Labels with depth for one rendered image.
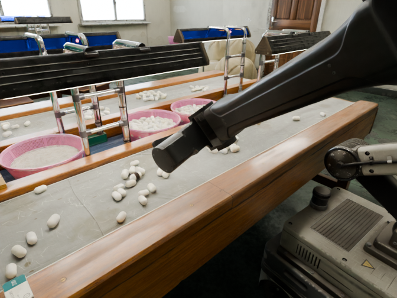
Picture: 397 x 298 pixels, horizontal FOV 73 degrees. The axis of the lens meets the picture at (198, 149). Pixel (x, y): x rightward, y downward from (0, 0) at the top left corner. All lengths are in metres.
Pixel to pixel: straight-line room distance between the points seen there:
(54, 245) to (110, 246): 0.14
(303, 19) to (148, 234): 5.24
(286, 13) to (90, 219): 5.34
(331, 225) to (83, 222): 0.89
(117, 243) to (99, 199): 0.21
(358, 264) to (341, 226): 0.18
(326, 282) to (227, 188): 0.55
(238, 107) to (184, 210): 0.38
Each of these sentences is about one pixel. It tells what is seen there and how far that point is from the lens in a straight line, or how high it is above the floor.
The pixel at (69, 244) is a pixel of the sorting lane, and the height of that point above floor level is 0.74.
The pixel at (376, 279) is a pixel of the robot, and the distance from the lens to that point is 1.07.
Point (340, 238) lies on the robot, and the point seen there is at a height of 0.48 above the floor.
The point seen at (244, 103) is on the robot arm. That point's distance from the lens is 0.35.
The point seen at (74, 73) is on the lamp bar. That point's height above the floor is 1.07.
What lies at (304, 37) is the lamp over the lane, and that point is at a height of 1.09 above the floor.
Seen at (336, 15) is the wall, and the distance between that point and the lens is 5.47.
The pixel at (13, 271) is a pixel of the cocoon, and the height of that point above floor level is 0.76.
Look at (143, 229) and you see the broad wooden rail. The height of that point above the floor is 0.76.
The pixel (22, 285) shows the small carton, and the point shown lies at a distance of 0.60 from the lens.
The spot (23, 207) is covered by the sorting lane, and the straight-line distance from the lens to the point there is 0.85.
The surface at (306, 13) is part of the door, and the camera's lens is 5.58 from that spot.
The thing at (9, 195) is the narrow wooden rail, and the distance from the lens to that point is 0.90.
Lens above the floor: 1.21
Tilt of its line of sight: 27 degrees down
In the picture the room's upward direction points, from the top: 1 degrees clockwise
